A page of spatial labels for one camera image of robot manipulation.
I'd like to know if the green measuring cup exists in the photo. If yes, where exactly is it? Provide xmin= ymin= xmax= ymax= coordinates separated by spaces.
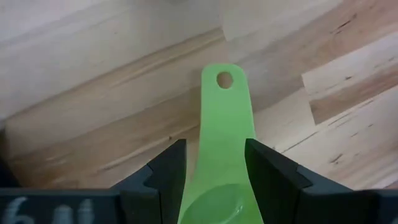
xmin=177 ymin=63 xmax=266 ymax=224

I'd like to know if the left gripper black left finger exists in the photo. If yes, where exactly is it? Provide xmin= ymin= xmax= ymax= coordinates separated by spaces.
xmin=110 ymin=138 xmax=188 ymax=224

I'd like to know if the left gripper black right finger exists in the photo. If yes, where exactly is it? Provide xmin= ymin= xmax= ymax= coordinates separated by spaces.
xmin=244 ymin=138 xmax=356 ymax=224

